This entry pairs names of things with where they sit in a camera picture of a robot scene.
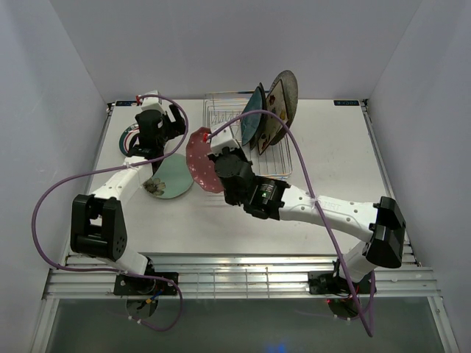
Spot right blue table label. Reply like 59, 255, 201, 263
333, 99, 360, 107

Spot mint green flower plate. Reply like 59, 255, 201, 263
142, 154, 194, 199

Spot black floral square plate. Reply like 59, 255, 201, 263
247, 82, 267, 150

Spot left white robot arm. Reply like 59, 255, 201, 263
70, 104, 187, 294

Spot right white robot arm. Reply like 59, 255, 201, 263
208, 148, 406, 294

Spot wire dish rack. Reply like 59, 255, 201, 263
202, 90, 293, 181

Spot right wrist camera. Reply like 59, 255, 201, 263
202, 127, 241, 156

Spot pink dotted plate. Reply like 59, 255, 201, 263
185, 127, 223, 193

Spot speckled round plate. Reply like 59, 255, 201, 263
270, 70, 299, 127

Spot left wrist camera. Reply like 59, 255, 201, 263
136, 90, 165, 114

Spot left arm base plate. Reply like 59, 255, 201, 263
113, 274, 177, 296

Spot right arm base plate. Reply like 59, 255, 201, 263
308, 271, 376, 296

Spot blue table label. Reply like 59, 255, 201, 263
333, 99, 360, 107
115, 100, 139, 107

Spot teal square plate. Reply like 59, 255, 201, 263
241, 82, 266, 148

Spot white plate green rim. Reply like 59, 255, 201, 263
118, 123, 140, 156

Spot left blue table label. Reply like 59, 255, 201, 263
115, 100, 139, 107

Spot cream floral square plate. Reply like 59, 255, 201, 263
258, 79, 287, 155

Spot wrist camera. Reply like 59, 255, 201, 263
202, 127, 241, 156
136, 90, 165, 114

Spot aluminium frame rails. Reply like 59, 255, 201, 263
42, 99, 442, 301

